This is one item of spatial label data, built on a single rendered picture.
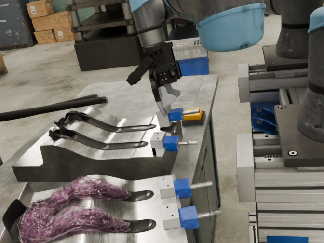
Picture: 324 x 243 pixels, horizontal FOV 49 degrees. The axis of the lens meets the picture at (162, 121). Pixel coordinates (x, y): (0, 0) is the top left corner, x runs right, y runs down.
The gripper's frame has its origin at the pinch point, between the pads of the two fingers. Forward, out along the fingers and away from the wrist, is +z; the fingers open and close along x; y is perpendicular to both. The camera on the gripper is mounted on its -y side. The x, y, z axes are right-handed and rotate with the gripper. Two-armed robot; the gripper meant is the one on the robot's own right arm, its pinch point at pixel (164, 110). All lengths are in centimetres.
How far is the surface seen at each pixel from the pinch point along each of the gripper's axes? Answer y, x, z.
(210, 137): -2, 69, 37
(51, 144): -30.6, -18.1, -0.7
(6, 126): -235, 189, 37
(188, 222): 11.3, -38.2, 15.3
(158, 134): -0.5, -9.9, 4.2
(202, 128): 6.5, 16.3, 13.4
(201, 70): -45, 302, 41
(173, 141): 3.9, -11.5, 6.3
